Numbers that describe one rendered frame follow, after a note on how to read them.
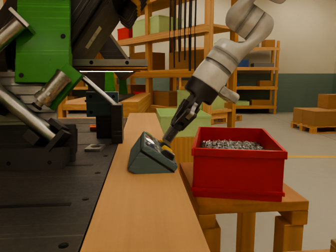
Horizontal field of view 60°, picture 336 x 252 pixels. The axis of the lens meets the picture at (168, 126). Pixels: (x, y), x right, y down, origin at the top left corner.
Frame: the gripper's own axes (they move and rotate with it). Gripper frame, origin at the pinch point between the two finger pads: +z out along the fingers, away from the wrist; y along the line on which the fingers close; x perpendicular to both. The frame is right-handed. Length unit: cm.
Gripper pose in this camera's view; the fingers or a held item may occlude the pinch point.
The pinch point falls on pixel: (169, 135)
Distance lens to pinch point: 67.8
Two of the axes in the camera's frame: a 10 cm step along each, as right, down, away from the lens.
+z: -5.7, 8.2, 0.8
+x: 8.2, 5.5, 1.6
